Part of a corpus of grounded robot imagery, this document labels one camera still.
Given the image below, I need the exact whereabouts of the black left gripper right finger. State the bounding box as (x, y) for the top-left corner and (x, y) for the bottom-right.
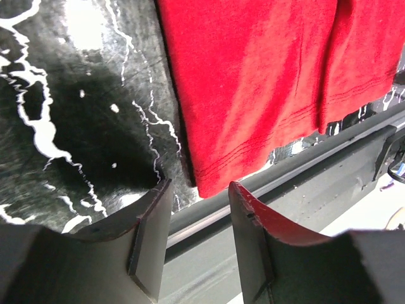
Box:
(228, 182), (404, 303)

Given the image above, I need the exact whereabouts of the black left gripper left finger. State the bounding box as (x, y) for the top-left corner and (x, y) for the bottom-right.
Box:
(1, 179), (173, 303)

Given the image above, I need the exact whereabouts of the red t shirt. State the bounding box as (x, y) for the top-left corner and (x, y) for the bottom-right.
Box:
(158, 1), (404, 198)

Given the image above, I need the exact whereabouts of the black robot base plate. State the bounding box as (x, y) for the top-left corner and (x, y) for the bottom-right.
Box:
(159, 107), (404, 303)

